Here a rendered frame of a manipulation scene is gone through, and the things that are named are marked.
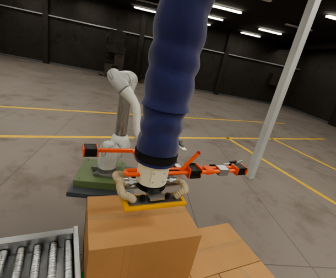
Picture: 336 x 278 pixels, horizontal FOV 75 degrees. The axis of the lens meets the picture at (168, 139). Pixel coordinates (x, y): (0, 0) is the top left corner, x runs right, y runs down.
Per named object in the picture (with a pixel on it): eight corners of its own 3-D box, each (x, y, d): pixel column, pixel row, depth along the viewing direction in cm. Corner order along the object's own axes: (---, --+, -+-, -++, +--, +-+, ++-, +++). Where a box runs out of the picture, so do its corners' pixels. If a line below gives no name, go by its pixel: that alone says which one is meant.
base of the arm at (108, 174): (95, 164, 197) (95, 158, 195) (119, 168, 197) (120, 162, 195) (87, 174, 180) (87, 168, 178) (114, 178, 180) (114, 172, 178)
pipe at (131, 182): (124, 203, 104) (125, 193, 102) (114, 175, 125) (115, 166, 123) (186, 197, 119) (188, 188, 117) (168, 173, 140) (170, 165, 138)
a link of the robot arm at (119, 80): (126, 84, 157) (135, 83, 169) (110, 64, 156) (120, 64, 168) (115, 95, 162) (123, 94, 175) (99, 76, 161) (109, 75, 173)
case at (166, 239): (83, 308, 114) (88, 250, 100) (83, 245, 148) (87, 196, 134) (187, 284, 136) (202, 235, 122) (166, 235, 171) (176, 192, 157)
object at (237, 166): (236, 175, 139) (238, 169, 138) (229, 170, 146) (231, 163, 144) (246, 175, 143) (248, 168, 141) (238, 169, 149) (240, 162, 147)
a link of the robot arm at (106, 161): (93, 167, 181) (94, 143, 173) (104, 158, 198) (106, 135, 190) (110, 172, 178) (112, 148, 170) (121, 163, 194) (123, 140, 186)
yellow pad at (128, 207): (124, 212, 104) (125, 203, 102) (120, 199, 112) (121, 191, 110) (186, 205, 118) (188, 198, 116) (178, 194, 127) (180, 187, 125)
